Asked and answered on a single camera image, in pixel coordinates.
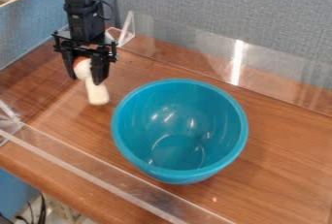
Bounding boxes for clear acrylic front barrier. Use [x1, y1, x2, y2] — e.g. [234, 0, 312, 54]
[0, 123, 234, 224]

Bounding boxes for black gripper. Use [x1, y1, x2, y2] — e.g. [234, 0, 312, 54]
[52, 31, 117, 85]

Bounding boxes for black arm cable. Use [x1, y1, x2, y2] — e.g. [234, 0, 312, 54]
[95, 0, 116, 22]

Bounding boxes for clear acrylic back barrier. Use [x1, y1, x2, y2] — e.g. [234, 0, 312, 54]
[122, 12, 332, 116]

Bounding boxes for clear acrylic corner bracket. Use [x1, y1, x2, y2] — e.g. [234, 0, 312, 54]
[104, 11, 136, 48]

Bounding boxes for white brown toy mushroom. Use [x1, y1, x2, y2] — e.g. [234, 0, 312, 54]
[72, 56, 109, 106]

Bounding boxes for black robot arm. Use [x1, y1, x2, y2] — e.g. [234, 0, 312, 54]
[52, 0, 117, 85]

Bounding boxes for black floor cables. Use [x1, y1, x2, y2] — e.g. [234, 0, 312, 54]
[0, 192, 49, 224]

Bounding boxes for blue plastic bowl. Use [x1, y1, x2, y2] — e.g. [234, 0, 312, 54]
[111, 79, 249, 184]

